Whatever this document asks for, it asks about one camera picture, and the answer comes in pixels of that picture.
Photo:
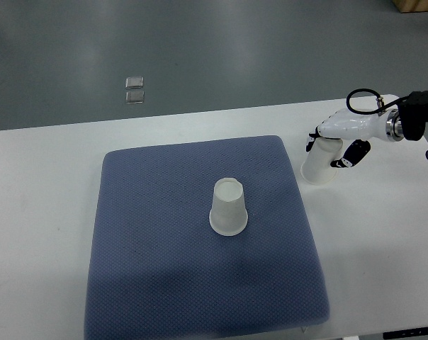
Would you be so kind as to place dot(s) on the wooden furniture corner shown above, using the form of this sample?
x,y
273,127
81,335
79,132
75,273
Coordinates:
x,y
411,6

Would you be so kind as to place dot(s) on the black white robotic hand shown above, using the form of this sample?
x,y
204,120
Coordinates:
x,y
359,128

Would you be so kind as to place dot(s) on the black table edge label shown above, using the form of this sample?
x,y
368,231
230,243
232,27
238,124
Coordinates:
x,y
406,333

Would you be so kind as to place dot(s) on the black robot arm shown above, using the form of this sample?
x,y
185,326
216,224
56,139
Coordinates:
x,y
413,112

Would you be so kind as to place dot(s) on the white paper cup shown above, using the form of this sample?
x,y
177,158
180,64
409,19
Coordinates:
x,y
228,214
317,169

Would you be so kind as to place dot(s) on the blue grey mesh cushion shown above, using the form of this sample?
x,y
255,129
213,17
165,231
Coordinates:
x,y
159,271

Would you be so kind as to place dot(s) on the upper metal floor plate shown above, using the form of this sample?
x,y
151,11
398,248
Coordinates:
x,y
134,82

